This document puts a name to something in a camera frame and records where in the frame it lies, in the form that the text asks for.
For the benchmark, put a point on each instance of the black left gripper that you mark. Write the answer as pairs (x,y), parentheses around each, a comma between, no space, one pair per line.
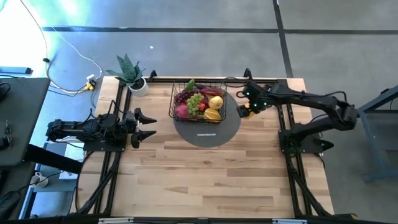
(131,127)

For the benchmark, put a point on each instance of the black frame clamp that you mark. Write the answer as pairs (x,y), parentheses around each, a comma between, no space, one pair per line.
(152,76)
(247,74)

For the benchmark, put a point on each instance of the black side table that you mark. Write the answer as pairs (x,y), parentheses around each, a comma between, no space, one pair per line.
(21,118)

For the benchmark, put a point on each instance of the large pink dragon fruit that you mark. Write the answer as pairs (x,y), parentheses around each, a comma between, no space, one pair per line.
(181,112)

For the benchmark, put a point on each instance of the yellow pear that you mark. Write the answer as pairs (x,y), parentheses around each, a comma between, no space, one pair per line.
(216,102)

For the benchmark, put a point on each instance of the white box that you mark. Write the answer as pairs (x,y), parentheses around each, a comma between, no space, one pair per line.
(74,155)

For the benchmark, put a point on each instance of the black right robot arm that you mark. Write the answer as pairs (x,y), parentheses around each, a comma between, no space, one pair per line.
(311,99)

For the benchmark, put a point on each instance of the red grape bunch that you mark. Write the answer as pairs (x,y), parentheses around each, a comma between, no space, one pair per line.
(182,97)

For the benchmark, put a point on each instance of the white mug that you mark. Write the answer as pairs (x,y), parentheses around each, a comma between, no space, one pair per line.
(38,180)

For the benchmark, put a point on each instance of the yellow starfruit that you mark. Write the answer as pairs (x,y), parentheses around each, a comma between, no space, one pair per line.
(213,115)

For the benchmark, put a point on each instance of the blue metal stand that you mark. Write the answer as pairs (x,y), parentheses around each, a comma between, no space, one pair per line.
(374,149)

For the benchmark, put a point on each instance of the green grape bunch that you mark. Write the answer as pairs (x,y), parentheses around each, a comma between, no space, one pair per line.
(194,104)

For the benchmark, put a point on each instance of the yellow bell pepper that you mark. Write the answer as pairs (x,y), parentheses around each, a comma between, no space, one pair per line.
(251,115)

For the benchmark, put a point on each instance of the green cucumber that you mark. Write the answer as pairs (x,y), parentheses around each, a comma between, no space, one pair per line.
(190,84)

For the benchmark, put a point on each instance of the white and yellow power strip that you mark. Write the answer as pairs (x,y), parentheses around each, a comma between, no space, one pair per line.
(90,79)

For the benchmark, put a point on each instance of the round grey woven placemat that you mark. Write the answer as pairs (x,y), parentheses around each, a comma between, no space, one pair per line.
(217,137)

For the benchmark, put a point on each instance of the black metal table frame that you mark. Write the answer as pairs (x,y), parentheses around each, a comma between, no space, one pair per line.
(280,82)

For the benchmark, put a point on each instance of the black bag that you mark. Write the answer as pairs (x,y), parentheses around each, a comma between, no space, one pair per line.
(7,203)

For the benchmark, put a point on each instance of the green plant in white pot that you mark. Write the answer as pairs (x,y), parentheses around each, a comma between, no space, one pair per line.
(128,70)

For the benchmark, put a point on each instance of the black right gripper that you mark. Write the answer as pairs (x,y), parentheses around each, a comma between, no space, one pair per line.
(258,96)

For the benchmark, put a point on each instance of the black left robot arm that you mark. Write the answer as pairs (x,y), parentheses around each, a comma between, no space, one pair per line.
(77,129)

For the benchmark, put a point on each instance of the dark red chili pepper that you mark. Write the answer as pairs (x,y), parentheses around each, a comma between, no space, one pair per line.
(213,92)

